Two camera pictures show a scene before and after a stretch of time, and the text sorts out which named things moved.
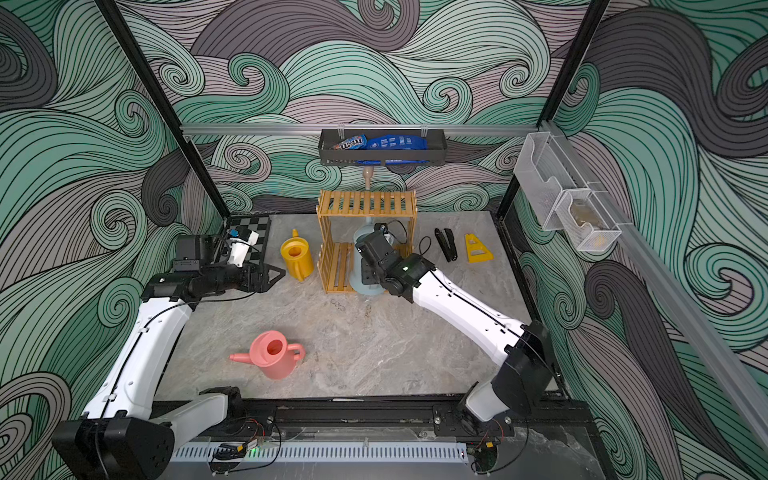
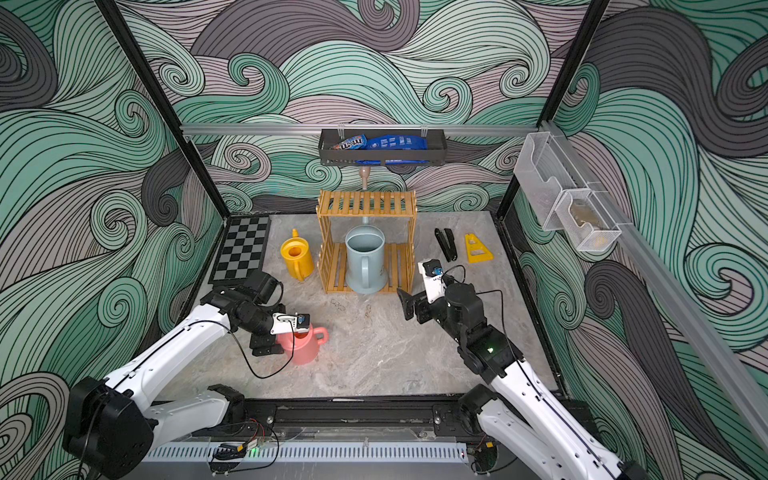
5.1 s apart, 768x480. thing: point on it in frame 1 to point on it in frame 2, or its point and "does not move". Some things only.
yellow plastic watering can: x=297 y=255 does not move
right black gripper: x=372 y=274 to x=415 y=299
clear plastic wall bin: x=561 y=196 does not move
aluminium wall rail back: x=214 y=130 does not move
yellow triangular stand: x=476 y=251 does not move
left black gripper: x=261 y=285 to x=266 y=344
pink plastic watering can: x=271 y=352 to x=305 y=350
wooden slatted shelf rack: x=336 y=261 does not move
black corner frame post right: x=575 y=61 does not move
